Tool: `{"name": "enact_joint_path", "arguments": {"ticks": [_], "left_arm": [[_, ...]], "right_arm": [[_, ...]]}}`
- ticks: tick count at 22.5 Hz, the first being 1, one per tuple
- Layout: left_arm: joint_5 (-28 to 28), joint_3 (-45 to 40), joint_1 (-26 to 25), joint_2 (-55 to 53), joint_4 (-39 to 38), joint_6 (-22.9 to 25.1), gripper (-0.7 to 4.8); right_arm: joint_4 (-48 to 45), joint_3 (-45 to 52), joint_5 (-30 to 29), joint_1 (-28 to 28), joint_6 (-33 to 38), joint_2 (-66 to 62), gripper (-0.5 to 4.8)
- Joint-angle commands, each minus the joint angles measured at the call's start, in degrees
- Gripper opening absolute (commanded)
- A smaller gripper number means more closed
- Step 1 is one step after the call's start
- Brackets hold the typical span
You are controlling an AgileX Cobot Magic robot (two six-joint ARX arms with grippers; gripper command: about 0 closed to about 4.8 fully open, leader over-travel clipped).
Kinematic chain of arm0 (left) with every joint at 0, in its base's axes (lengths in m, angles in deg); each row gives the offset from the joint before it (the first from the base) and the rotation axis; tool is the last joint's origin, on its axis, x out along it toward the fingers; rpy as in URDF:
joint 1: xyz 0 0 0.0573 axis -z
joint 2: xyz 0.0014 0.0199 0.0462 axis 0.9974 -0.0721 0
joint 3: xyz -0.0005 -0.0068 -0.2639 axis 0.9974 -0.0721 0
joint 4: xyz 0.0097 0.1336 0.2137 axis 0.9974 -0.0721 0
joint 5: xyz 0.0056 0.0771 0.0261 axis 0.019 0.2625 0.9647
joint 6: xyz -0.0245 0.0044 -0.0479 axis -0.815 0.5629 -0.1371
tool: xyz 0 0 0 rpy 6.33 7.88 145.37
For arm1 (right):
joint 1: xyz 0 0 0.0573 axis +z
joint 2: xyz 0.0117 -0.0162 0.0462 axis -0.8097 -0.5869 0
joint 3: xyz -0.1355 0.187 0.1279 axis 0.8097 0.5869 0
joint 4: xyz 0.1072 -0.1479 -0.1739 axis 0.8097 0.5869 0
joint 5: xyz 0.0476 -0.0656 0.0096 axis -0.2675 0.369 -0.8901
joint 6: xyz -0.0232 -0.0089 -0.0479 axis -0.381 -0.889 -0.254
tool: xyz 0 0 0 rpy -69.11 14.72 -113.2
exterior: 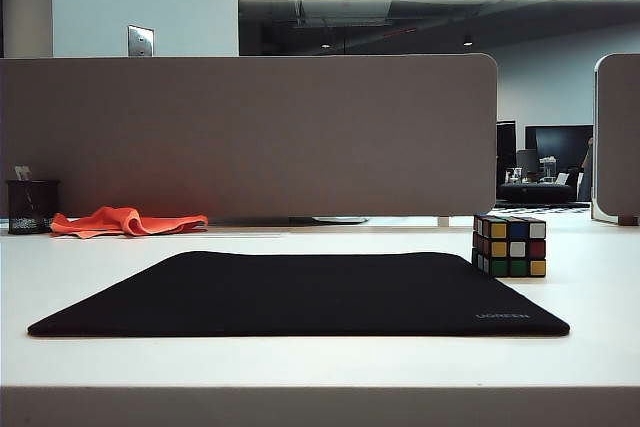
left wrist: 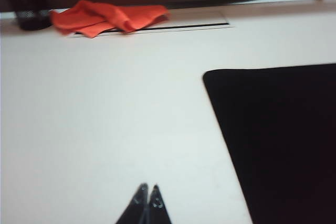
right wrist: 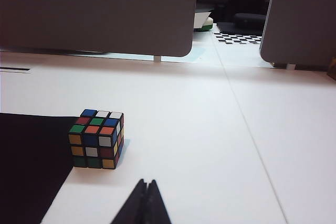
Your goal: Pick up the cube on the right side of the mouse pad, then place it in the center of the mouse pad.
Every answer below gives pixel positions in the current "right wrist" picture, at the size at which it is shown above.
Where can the narrow beige desk divider panel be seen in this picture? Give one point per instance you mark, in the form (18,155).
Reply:
(302,19)

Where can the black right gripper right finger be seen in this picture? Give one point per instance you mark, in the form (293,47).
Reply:
(157,208)

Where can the white and green round object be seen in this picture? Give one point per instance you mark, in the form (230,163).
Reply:
(204,23)

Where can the wide beige desk divider panel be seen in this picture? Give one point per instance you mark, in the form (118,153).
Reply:
(97,11)

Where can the multicoloured puzzle cube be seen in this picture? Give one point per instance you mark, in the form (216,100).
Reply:
(95,140)

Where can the black mouse pad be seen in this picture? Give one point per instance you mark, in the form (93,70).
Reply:
(26,169)

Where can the black white checkerboard sheet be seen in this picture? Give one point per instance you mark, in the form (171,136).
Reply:
(239,38)

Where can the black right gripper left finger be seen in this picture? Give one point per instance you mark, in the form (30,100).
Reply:
(131,208)

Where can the white divider support bracket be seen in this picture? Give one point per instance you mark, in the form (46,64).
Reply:
(157,59)

